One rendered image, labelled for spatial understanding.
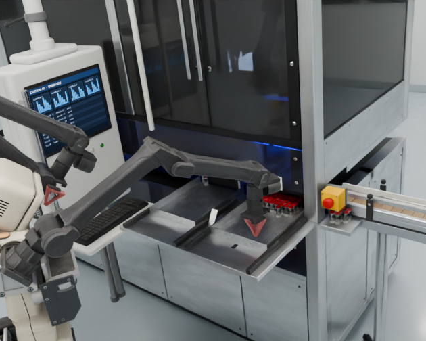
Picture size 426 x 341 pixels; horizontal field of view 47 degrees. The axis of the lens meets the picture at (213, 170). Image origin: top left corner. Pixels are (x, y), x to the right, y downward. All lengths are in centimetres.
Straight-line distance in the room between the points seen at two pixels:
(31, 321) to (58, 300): 13
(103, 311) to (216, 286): 85
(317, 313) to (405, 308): 84
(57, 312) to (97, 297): 160
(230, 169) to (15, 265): 68
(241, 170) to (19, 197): 68
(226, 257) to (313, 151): 50
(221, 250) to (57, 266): 59
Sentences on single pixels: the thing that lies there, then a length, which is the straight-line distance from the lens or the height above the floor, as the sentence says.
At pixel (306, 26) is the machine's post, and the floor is 163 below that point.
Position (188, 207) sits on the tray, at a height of 88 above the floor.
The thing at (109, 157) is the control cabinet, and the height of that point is 104.
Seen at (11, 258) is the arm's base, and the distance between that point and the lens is 140.
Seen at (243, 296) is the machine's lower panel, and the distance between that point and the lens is 244.
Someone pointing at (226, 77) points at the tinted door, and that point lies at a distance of 194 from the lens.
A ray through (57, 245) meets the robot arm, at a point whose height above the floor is 123.
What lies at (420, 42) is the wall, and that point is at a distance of 647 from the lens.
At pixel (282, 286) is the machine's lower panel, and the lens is 224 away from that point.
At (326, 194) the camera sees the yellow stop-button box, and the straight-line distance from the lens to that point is 186.
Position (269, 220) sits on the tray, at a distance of 198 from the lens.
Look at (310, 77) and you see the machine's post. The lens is 173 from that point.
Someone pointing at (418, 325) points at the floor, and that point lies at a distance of 287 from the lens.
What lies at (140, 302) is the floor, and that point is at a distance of 309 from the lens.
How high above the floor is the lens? 190
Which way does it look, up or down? 24 degrees down
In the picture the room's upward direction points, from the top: 7 degrees counter-clockwise
